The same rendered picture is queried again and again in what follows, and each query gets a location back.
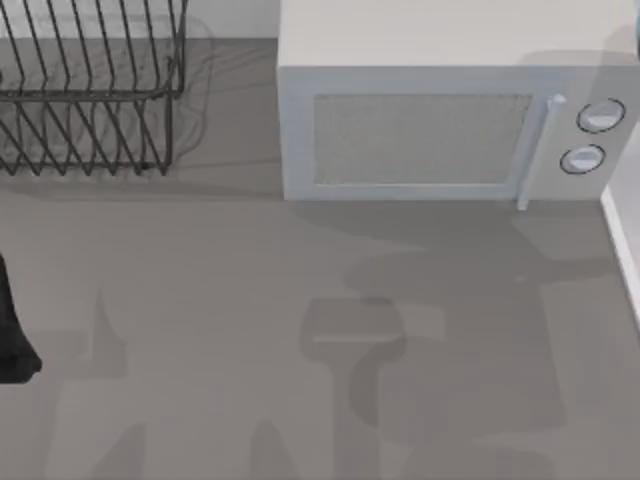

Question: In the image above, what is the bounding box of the microwave oven door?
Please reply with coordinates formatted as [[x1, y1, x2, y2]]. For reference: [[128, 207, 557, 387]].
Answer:
[[277, 65, 551, 202]]

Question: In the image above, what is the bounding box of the pale microwave oven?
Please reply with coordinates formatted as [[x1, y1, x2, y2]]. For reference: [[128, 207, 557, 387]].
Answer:
[[276, 0, 640, 211]]

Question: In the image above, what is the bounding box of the small microwave knob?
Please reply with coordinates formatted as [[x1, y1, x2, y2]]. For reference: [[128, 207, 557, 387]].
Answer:
[[559, 143, 607, 175]]

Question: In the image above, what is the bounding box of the large microwave knob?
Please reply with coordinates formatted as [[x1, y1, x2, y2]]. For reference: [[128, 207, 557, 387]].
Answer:
[[576, 97, 627, 134]]

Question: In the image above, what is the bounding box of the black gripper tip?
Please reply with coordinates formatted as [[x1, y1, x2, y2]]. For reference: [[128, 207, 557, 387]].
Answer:
[[0, 253, 43, 386]]

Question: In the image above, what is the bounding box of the dark wire dish rack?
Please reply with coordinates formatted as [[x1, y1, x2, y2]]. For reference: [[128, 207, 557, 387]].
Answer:
[[0, 0, 190, 177]]

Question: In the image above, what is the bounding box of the microwave door handle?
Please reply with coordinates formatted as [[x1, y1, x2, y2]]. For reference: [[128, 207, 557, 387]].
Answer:
[[516, 94, 567, 211]]

